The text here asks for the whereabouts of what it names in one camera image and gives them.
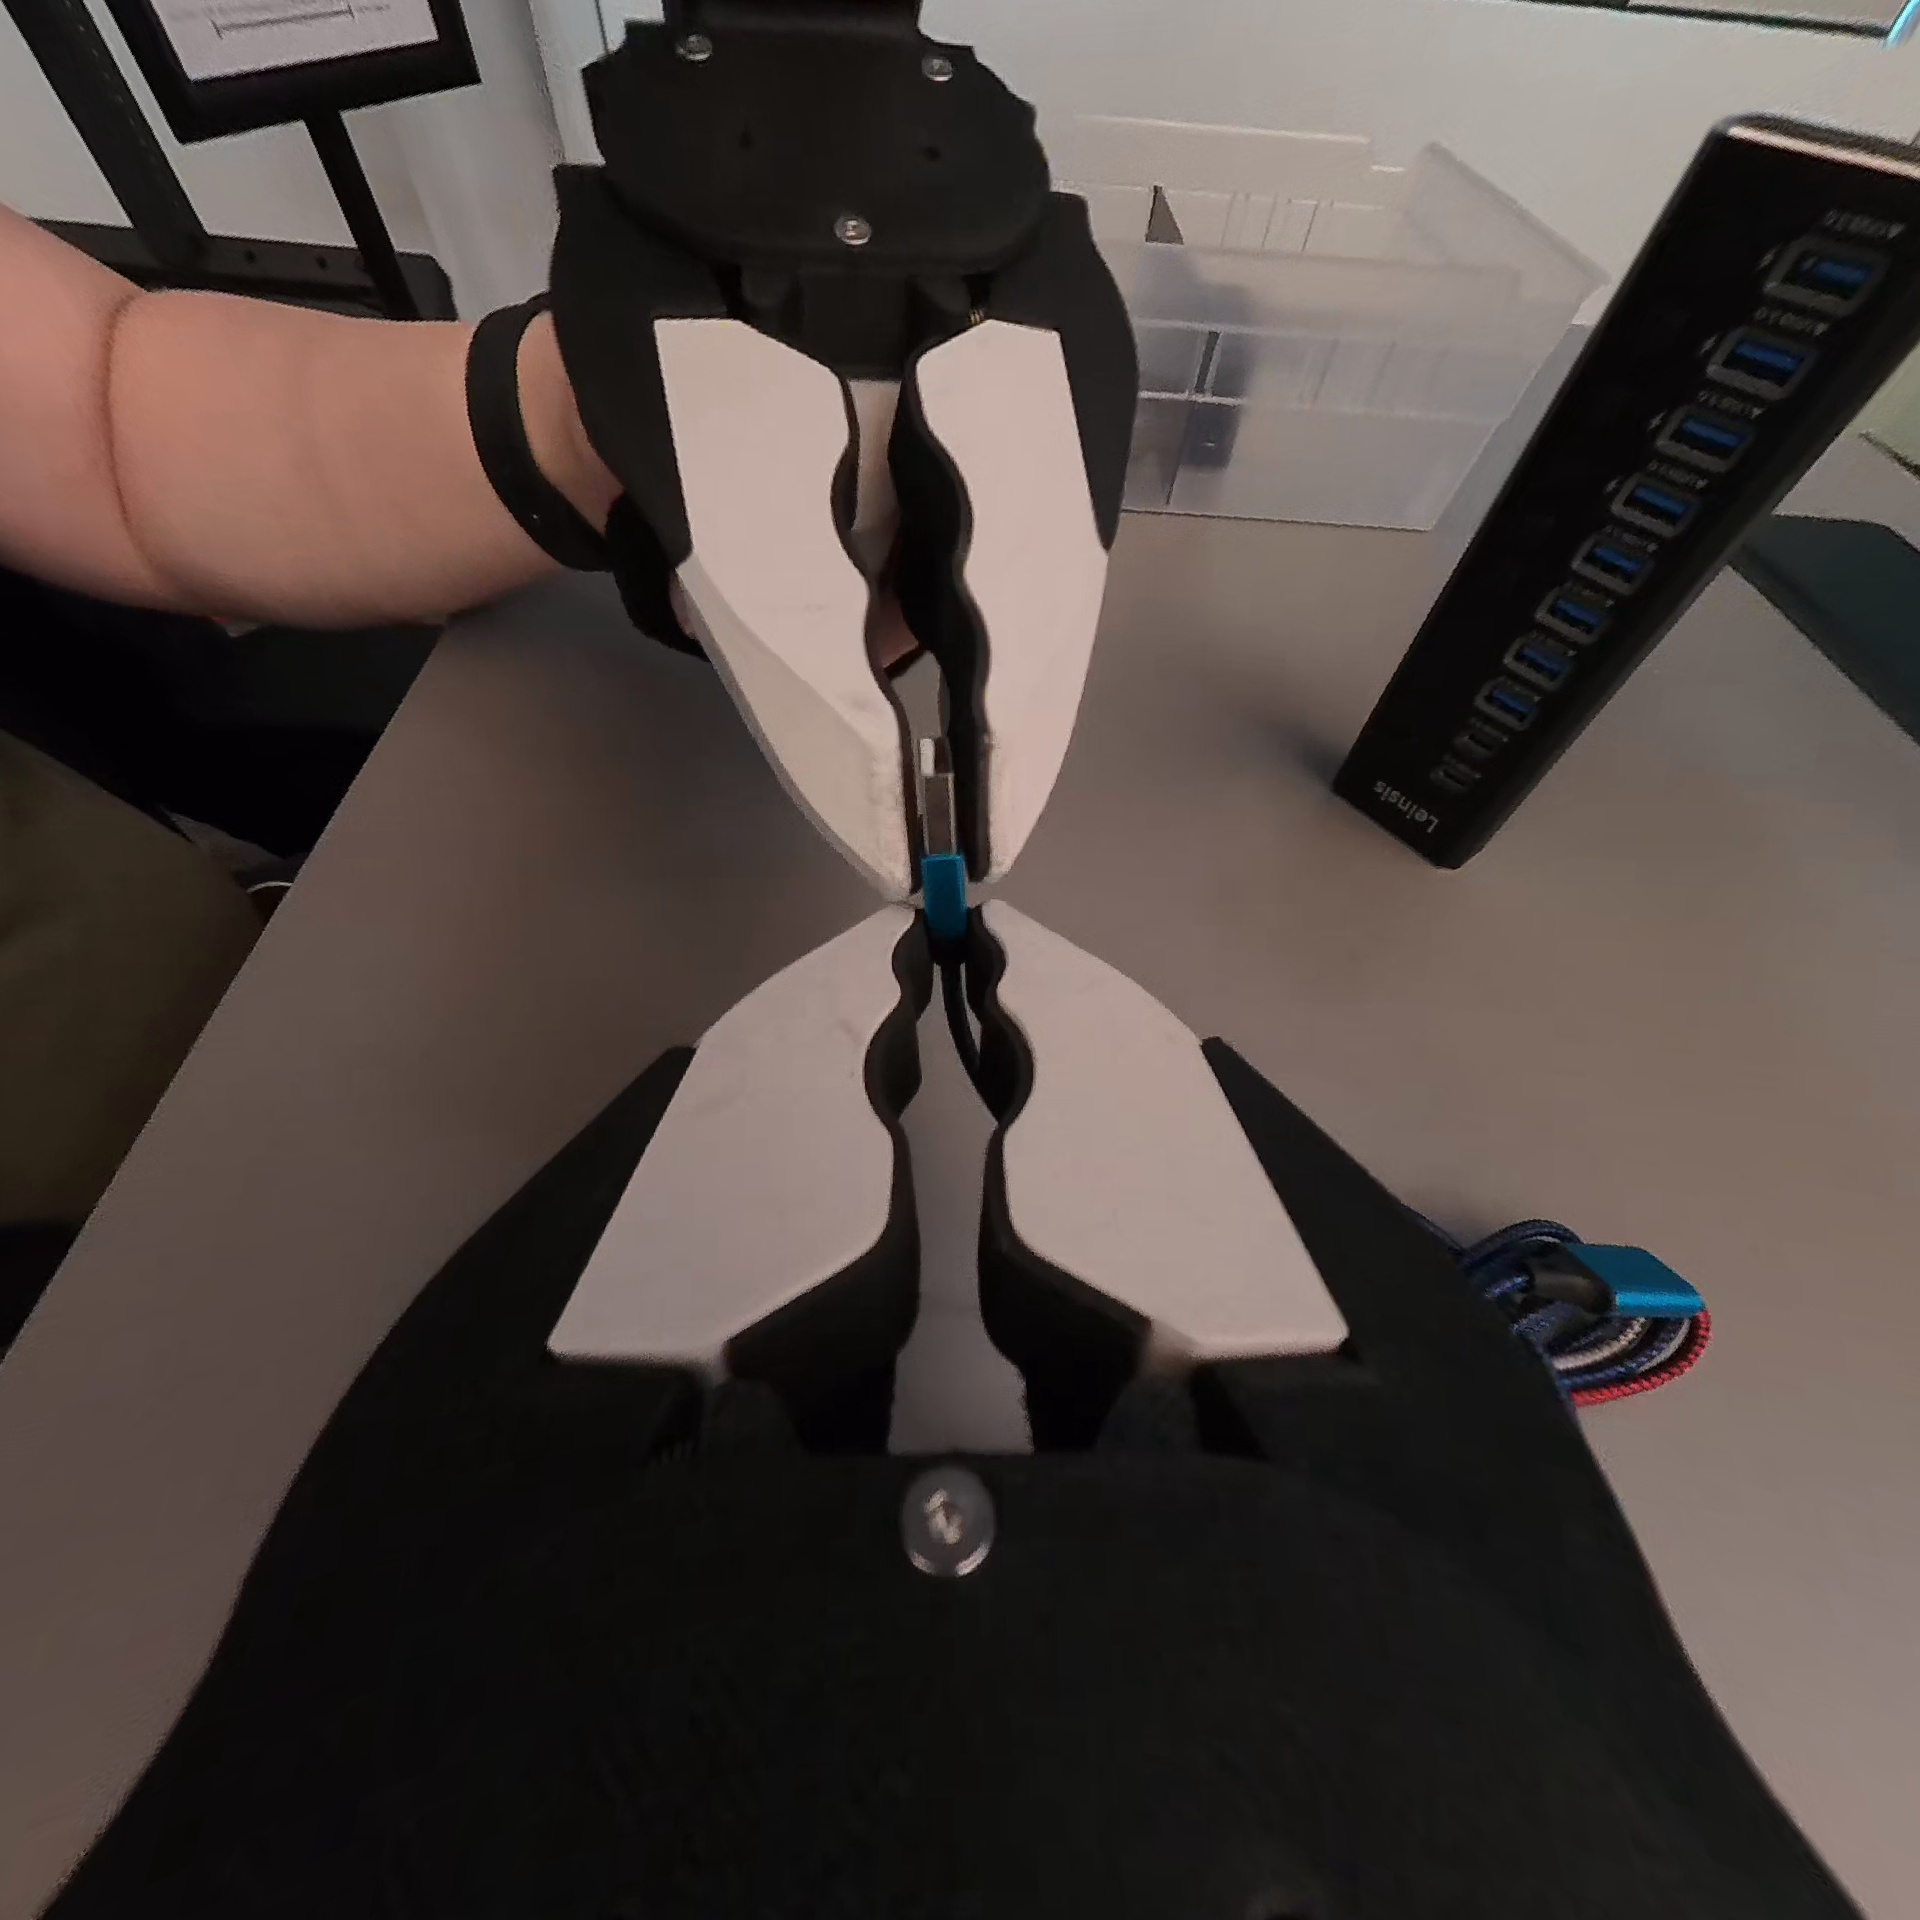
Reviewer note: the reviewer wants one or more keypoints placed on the person's left forearm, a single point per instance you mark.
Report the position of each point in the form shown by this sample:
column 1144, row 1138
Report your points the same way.
column 270, row 449

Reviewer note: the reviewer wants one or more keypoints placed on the person's left hand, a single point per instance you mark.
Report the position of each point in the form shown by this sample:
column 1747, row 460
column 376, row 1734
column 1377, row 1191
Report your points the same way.
column 578, row 420

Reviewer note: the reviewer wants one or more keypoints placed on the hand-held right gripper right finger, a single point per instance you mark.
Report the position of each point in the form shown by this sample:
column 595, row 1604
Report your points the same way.
column 1167, row 1184

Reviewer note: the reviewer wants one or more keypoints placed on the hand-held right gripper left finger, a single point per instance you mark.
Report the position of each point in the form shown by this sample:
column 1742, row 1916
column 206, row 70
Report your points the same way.
column 735, row 1184

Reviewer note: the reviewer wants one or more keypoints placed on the black framed marker sign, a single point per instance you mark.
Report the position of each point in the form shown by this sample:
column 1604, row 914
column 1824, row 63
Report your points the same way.
column 298, row 63

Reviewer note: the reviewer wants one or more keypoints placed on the black wristband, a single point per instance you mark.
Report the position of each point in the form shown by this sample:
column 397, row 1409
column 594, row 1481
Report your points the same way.
column 501, row 436

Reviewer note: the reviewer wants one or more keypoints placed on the black USB hub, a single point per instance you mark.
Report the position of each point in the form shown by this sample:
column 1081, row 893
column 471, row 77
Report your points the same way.
column 1649, row 496

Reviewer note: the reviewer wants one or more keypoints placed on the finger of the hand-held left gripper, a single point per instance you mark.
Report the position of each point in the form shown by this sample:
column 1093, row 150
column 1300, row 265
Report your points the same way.
column 1036, row 525
column 767, row 599

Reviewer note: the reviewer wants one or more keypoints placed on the clear plastic bin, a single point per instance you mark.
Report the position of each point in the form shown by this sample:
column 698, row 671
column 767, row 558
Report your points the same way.
column 1348, row 298

